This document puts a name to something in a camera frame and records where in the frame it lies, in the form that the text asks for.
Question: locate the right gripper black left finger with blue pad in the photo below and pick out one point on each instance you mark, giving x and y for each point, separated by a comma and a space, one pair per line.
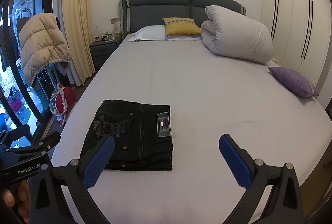
48, 201

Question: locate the black denim pants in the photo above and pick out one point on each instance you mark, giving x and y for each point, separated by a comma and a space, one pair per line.
141, 133

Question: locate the person's left hand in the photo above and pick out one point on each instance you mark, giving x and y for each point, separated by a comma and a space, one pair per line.
21, 197

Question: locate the grey perforated laundry basket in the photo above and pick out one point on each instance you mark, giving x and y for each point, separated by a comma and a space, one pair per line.
44, 83

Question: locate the purple cushion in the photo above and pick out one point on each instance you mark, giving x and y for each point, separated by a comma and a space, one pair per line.
294, 81

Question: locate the beige puffer jacket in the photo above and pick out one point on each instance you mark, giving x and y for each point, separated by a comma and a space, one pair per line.
41, 44

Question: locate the dark grey nightstand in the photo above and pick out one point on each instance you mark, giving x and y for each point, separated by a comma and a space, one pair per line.
101, 51

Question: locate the folded white duvet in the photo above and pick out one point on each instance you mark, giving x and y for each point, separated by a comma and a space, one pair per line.
230, 34

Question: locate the large glass window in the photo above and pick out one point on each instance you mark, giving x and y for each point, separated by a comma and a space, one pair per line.
19, 103

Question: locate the white pillow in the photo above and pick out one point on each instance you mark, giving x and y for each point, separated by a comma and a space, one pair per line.
150, 33

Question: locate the dark grey upholstered headboard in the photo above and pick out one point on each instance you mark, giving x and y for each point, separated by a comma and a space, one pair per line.
136, 14

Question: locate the beige curtain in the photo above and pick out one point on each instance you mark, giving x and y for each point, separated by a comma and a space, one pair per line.
76, 23

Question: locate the yellow cushion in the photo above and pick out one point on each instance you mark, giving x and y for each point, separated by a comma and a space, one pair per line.
181, 26

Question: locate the red bag with rope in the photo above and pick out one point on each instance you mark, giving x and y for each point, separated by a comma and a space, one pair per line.
62, 103

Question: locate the wire basket on nightstand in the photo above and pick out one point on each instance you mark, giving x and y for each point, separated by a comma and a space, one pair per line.
108, 36

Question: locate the white wardrobe with black handles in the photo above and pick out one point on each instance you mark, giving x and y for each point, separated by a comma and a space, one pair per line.
300, 32

